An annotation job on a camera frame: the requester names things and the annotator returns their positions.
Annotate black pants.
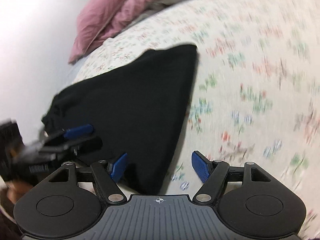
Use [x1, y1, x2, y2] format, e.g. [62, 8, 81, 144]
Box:
[42, 44, 198, 195]

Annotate pink duvet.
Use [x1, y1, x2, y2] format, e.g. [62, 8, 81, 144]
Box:
[68, 0, 155, 64]

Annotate person left hand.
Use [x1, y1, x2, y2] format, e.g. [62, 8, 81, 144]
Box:
[6, 180, 33, 204]

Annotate floral bed sheet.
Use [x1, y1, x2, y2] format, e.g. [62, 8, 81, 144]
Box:
[69, 0, 320, 235]

